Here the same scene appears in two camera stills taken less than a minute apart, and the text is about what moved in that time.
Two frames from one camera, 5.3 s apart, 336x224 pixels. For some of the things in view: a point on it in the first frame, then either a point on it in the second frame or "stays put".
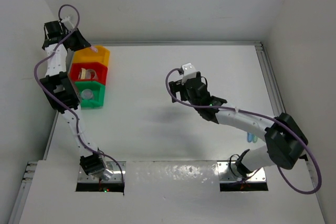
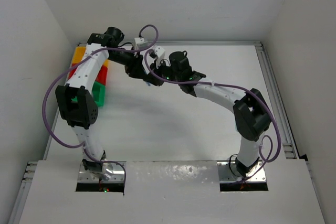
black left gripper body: (74, 42) -> (128, 59)
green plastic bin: (98, 89) stays put
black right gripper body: (176, 86) -> (166, 72)
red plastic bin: (101, 70) stays put
